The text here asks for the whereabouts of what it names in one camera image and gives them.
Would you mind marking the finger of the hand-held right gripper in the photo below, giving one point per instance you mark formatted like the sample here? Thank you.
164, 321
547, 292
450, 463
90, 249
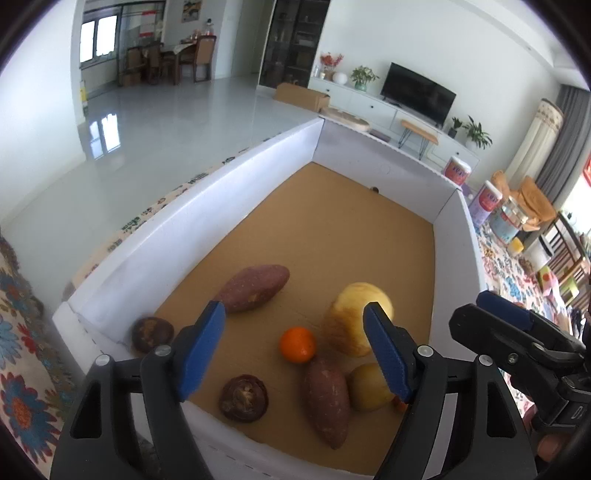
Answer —
498, 334
503, 307

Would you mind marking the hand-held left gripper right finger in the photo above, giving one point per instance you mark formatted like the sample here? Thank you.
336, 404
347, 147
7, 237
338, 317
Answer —
385, 350

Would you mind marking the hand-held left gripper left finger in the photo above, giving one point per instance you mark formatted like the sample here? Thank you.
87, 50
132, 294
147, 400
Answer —
203, 350

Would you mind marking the green-yellow orange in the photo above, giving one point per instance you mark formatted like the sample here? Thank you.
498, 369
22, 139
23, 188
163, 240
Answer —
367, 387

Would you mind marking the red apple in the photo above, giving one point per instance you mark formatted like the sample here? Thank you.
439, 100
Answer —
353, 323

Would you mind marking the purple sweet potato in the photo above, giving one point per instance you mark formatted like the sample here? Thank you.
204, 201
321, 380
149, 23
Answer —
251, 288
325, 401

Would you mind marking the white cardboard box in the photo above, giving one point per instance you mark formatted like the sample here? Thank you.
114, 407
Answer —
323, 221

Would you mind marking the person's right hand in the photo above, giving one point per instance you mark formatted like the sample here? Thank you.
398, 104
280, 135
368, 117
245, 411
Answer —
551, 445

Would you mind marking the colourful cushion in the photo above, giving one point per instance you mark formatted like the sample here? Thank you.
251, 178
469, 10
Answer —
547, 279

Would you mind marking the small yellow-lid jar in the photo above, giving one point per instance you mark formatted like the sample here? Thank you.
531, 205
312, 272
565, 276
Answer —
517, 247

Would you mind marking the clear jar black lid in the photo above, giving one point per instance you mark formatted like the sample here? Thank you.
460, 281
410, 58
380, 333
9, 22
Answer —
538, 254

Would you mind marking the large glass jar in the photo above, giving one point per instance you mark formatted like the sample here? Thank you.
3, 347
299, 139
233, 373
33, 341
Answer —
508, 221

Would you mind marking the pink labelled can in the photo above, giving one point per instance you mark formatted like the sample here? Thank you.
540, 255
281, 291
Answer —
487, 198
457, 170

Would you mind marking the orange cushion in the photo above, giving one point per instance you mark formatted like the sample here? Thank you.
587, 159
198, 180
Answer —
531, 198

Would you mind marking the cream standing air conditioner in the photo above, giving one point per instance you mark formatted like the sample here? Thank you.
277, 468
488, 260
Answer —
538, 138

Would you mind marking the grey curtain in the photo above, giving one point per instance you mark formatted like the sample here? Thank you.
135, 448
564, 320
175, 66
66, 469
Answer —
561, 138

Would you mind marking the floral blanket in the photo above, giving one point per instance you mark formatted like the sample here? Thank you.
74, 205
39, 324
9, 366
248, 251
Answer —
18, 369

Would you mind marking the small green potted plant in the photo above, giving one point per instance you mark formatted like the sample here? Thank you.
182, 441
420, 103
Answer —
456, 123

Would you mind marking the wooden side table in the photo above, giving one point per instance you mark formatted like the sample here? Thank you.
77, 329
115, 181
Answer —
418, 131

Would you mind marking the black television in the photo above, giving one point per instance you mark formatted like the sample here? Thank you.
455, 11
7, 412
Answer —
418, 94

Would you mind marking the round wooden stool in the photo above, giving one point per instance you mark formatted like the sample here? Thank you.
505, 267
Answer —
346, 119

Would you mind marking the white television cabinet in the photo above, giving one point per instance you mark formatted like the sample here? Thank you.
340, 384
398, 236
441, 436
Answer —
369, 104

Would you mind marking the brown cardboard box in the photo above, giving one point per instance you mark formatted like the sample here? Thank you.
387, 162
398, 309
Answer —
302, 94

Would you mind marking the white round vase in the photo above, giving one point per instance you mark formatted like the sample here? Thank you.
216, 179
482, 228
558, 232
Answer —
340, 77

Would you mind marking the wooden dining chair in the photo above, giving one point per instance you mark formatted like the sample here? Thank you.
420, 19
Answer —
134, 62
203, 57
152, 60

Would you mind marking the red flower arrangement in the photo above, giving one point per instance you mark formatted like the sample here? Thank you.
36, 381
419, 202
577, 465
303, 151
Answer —
330, 60

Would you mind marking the wooden dining table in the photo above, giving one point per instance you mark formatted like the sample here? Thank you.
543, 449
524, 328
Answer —
173, 53

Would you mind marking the dark display cabinet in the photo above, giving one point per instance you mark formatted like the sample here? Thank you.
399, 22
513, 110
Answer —
295, 41

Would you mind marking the window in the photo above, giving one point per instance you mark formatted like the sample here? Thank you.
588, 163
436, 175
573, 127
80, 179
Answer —
99, 37

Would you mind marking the red wall hanging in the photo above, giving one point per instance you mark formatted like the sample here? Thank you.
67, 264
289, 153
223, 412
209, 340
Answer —
587, 173

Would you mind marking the framed wall picture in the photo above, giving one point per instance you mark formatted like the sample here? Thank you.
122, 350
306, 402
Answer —
193, 9

